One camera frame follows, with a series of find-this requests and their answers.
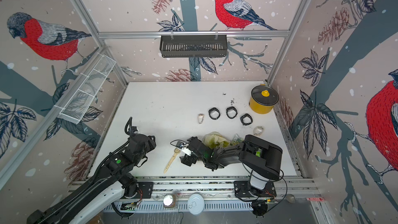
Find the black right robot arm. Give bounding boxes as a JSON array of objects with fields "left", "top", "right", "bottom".
[{"left": 176, "top": 135, "right": 284, "bottom": 201}]

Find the glass spice jar silver lid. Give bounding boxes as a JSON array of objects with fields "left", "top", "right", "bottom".
[{"left": 163, "top": 194, "right": 177, "bottom": 208}]

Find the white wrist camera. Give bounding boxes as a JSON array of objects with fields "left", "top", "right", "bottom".
[
  {"left": 130, "top": 126, "right": 139, "bottom": 135},
  {"left": 180, "top": 147, "right": 192, "bottom": 156}
]

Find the white mesh wall shelf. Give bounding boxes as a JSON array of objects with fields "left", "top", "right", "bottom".
[{"left": 58, "top": 55, "right": 116, "bottom": 124}]

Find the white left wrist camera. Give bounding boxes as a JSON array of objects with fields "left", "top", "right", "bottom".
[{"left": 130, "top": 126, "right": 139, "bottom": 135}]

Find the yellow green frog towel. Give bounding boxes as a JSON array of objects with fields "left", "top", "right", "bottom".
[{"left": 202, "top": 132, "right": 231, "bottom": 149}]

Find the silver band watch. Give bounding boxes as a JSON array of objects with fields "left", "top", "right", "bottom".
[{"left": 197, "top": 114, "right": 204, "bottom": 124}]

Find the black digital watch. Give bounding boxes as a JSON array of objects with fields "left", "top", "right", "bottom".
[
  {"left": 226, "top": 106, "right": 238, "bottom": 119},
  {"left": 208, "top": 107, "right": 221, "bottom": 120},
  {"left": 240, "top": 113, "right": 253, "bottom": 126}
]

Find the black hanging wire basket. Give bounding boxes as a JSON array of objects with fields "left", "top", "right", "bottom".
[{"left": 160, "top": 35, "right": 228, "bottom": 58}]

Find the cream strap analog watch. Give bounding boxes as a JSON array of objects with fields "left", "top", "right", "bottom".
[{"left": 253, "top": 126, "right": 264, "bottom": 136}]

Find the green snack packet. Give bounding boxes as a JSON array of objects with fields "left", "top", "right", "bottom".
[{"left": 230, "top": 134, "right": 244, "bottom": 146}]

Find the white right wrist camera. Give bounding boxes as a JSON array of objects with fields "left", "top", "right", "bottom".
[{"left": 180, "top": 147, "right": 192, "bottom": 156}]

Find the yellow pot with glass lid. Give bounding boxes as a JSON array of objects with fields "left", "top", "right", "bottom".
[{"left": 249, "top": 85, "right": 279, "bottom": 114}]

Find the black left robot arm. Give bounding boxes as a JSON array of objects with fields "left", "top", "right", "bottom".
[{"left": 27, "top": 119, "right": 156, "bottom": 224}]

